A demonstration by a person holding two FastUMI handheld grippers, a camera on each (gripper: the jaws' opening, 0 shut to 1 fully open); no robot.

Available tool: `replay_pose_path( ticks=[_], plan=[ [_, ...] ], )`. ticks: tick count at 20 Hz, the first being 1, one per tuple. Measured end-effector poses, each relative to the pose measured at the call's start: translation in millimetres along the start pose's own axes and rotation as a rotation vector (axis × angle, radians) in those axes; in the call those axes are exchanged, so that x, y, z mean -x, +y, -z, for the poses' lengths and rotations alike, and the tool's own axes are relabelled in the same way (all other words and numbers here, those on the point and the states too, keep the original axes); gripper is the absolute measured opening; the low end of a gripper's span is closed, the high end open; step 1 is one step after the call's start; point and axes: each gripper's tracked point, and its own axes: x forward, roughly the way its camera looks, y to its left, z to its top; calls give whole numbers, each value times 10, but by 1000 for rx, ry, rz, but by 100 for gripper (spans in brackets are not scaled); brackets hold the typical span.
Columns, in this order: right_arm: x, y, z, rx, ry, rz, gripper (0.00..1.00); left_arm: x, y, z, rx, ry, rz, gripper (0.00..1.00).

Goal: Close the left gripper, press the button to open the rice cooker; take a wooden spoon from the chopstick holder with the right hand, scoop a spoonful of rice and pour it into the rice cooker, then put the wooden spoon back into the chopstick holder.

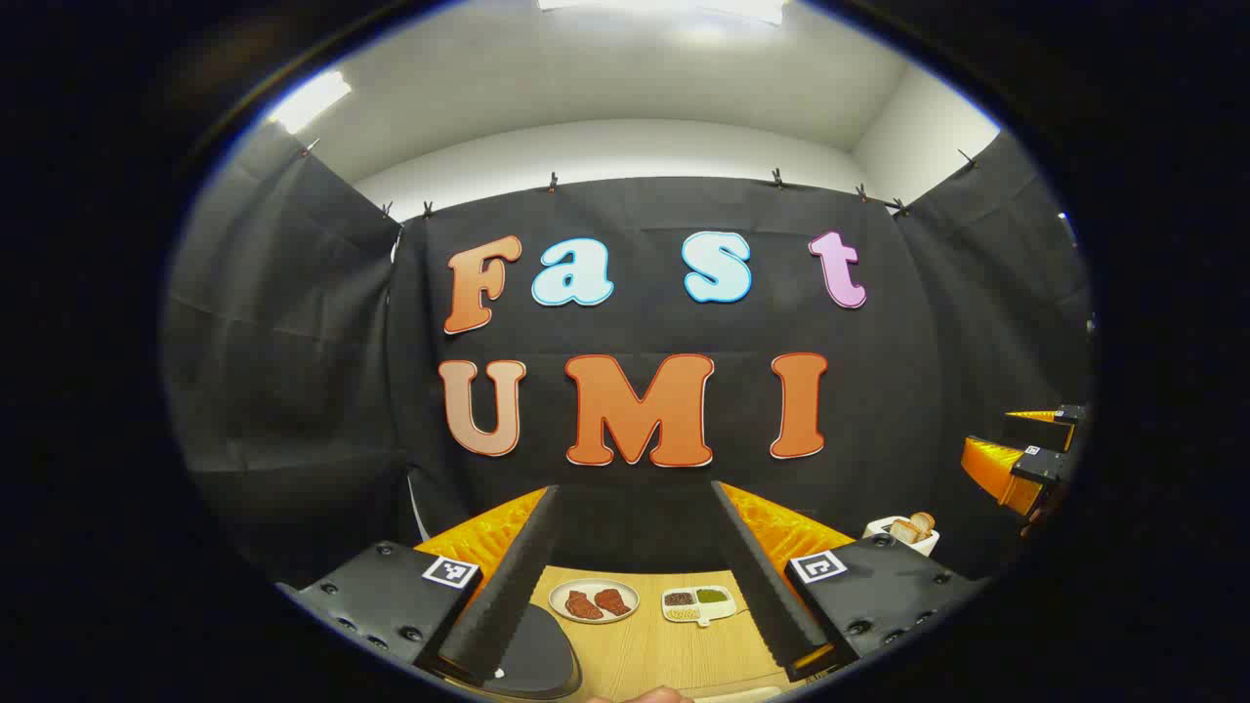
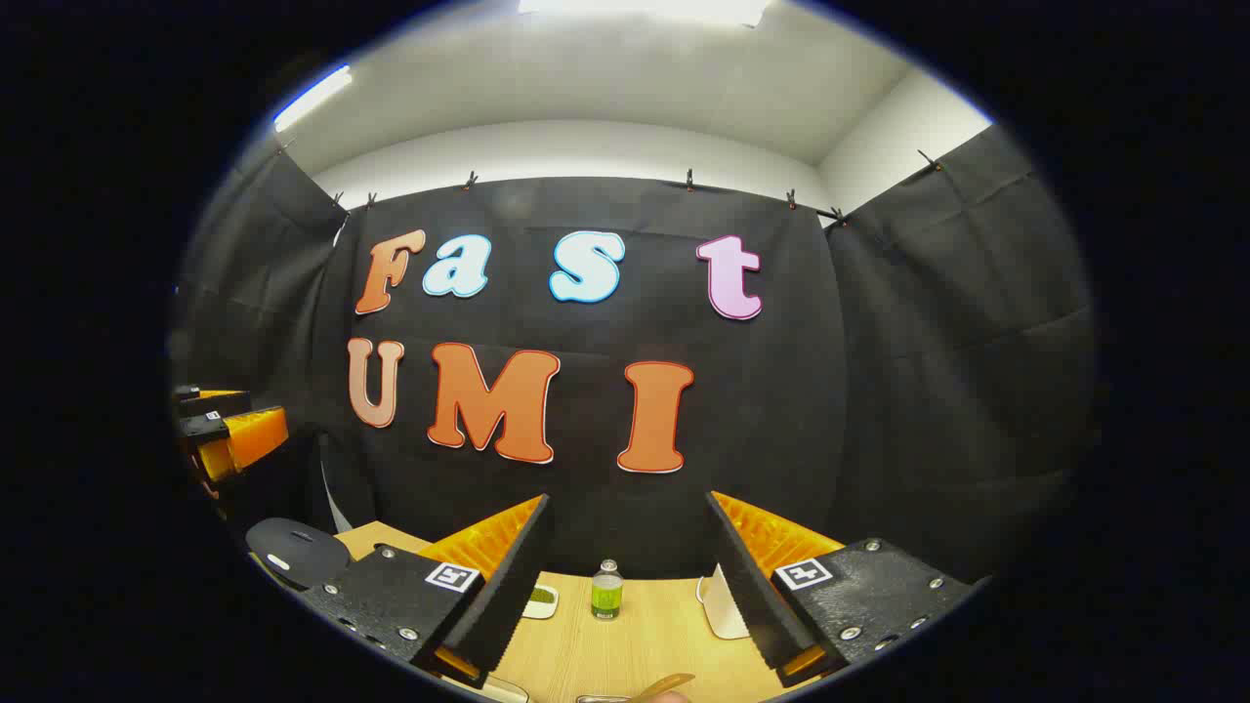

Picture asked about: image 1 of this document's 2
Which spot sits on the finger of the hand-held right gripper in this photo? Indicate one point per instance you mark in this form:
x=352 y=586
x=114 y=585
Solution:
x=996 y=469
x=1064 y=418

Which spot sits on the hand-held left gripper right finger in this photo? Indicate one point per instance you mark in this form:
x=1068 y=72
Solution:
x=757 y=586

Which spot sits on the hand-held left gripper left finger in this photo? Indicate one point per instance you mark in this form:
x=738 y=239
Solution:
x=513 y=586

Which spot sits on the dark grey rice cooker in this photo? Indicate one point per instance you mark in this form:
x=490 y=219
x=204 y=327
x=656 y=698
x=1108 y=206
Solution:
x=542 y=649

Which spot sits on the white divided grain dish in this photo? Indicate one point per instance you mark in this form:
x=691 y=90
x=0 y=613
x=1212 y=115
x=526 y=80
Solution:
x=698 y=603

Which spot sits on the red meat piece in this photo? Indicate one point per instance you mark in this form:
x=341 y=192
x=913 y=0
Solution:
x=583 y=605
x=613 y=601

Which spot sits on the round white plate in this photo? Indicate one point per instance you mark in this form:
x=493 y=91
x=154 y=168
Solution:
x=594 y=584

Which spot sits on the toasted bread slices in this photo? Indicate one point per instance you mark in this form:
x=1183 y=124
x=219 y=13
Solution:
x=913 y=527

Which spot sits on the white toaster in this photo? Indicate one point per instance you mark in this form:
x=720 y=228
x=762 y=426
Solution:
x=918 y=545

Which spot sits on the ceiling light panel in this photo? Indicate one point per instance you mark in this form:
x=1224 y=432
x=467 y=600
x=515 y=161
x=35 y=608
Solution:
x=311 y=101
x=664 y=8

